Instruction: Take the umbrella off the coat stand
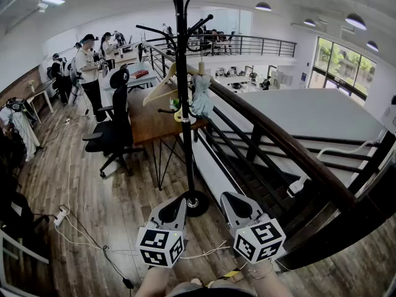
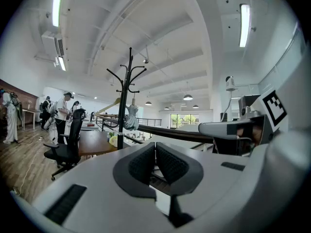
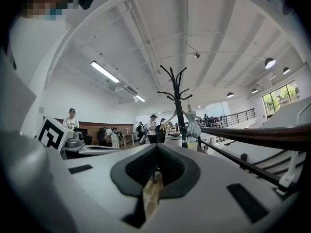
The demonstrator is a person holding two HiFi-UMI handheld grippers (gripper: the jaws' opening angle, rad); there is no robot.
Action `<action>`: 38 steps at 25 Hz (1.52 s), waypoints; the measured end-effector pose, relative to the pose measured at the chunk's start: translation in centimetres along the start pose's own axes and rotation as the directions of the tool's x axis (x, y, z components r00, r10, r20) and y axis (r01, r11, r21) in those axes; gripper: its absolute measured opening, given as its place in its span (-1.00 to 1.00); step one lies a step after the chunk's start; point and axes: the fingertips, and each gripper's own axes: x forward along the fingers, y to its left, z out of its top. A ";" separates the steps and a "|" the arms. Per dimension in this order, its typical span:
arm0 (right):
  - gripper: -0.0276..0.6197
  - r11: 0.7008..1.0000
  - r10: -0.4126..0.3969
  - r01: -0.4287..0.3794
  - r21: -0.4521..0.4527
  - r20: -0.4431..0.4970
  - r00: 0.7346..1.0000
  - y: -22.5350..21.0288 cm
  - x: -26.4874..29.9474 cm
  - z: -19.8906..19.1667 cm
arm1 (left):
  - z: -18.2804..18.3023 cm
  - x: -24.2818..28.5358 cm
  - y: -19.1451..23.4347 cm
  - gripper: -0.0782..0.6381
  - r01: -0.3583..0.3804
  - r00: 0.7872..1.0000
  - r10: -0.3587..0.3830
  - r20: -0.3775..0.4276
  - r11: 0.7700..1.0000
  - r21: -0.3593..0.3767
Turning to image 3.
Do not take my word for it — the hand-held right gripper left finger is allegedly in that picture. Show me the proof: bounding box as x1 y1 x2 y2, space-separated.
63 143 158 233

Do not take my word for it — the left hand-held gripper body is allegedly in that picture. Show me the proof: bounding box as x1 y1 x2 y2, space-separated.
37 116 86 153

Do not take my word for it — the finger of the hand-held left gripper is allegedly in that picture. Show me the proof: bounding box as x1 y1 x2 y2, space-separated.
62 144 123 159

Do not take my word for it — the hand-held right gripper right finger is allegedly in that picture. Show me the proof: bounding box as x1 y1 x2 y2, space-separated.
143 143 301 233

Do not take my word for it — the black metal coat rack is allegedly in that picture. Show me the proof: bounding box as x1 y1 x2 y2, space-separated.
157 66 194 149

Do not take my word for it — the small white table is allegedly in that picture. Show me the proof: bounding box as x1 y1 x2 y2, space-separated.
121 131 136 146

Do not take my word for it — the ceiling air vent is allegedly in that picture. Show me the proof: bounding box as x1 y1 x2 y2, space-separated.
123 84 138 96

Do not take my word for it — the person's white shirt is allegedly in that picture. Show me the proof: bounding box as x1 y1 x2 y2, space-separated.
8 15 73 137

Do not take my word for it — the wooden clothes hanger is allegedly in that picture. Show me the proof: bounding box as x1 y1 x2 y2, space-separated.
162 109 192 131

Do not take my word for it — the dark wooden handrail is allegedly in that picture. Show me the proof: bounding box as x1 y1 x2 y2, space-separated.
199 123 311 153

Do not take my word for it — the black metal railing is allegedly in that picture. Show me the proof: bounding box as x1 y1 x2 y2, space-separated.
198 108 256 129

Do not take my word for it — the large window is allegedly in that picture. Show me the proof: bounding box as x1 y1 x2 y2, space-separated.
262 80 299 117

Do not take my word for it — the white cable tie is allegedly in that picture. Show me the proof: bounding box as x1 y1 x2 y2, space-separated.
275 151 299 195

